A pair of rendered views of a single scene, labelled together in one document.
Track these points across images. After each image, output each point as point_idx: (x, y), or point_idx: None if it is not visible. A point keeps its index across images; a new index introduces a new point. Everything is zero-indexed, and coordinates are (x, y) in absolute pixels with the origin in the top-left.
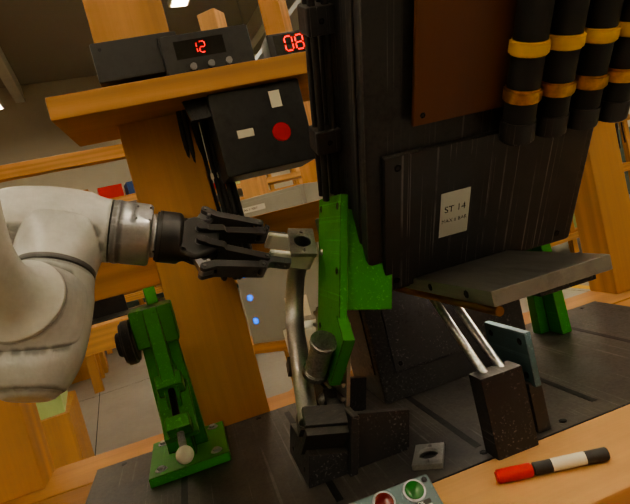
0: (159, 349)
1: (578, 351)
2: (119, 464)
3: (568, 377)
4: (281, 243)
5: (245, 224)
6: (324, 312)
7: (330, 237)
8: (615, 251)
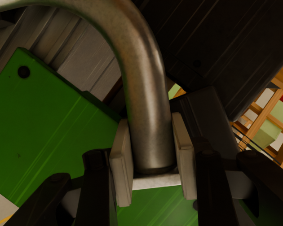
0: None
1: (101, 52)
2: None
3: (65, 71)
4: (177, 156)
5: (262, 222)
6: (29, 114)
7: (117, 221)
8: None
